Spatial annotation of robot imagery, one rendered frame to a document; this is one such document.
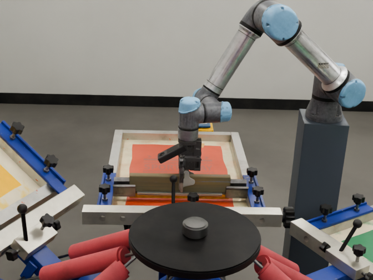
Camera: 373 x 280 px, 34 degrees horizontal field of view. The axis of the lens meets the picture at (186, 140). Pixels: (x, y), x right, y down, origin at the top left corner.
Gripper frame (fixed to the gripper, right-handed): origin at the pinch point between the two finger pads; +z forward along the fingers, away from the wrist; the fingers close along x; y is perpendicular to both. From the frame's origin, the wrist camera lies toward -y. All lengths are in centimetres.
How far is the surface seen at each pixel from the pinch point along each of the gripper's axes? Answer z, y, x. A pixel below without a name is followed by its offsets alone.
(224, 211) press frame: -31, 8, -73
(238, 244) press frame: -31, 10, -88
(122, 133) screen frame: 2, -25, 57
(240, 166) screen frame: 1.6, 26.2, 23.1
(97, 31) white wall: 28, -66, 368
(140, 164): 5.5, -16.0, 30.9
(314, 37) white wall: 25, 142, 368
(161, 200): 5.4, -6.7, -1.4
